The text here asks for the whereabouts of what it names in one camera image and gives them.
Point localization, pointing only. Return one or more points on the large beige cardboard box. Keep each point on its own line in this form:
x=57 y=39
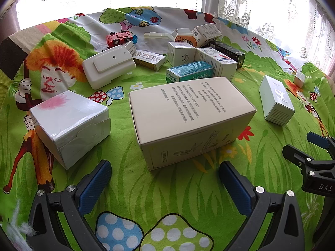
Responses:
x=188 y=109

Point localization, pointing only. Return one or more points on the red toy car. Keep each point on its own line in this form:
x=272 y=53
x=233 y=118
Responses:
x=119 y=38

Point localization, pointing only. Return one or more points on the white box with pink mark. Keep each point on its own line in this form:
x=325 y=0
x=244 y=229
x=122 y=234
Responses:
x=68 y=120

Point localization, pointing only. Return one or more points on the brown curtain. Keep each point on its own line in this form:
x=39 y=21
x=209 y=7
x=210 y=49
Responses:
x=9 y=18

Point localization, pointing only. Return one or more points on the white lace curtain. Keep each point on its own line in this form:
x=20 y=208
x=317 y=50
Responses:
x=261 y=2

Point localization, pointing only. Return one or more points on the white and grey box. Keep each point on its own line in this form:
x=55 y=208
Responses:
x=274 y=102

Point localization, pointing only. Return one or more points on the white box with emblem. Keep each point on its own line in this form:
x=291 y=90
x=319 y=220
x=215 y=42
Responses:
x=180 y=53

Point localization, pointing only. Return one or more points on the black box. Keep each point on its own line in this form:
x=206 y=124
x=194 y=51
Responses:
x=230 y=51

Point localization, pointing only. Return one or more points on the white plastic device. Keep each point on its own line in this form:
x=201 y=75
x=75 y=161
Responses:
x=110 y=68

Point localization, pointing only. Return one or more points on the yellow and white box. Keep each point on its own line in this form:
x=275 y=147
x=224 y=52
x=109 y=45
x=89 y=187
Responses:
x=149 y=58

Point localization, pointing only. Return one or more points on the teal patterned box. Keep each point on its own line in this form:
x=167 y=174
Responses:
x=189 y=70

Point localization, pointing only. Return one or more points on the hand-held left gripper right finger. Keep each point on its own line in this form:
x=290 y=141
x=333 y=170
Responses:
x=235 y=185

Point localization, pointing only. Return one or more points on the white box with coloured label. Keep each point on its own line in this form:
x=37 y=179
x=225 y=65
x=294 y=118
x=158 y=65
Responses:
x=217 y=62

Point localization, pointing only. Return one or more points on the white box with green print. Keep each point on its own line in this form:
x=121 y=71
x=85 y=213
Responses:
x=206 y=32

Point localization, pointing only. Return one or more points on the green cartoon printed tablecloth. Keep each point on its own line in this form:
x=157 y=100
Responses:
x=167 y=204

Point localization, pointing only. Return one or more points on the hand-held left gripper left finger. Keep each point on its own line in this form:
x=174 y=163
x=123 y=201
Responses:
x=95 y=185

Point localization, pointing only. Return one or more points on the small white box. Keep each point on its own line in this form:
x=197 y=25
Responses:
x=299 y=78
x=130 y=48

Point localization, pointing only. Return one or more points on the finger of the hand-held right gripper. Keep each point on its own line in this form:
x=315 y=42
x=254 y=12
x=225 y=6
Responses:
x=298 y=158
x=318 y=140

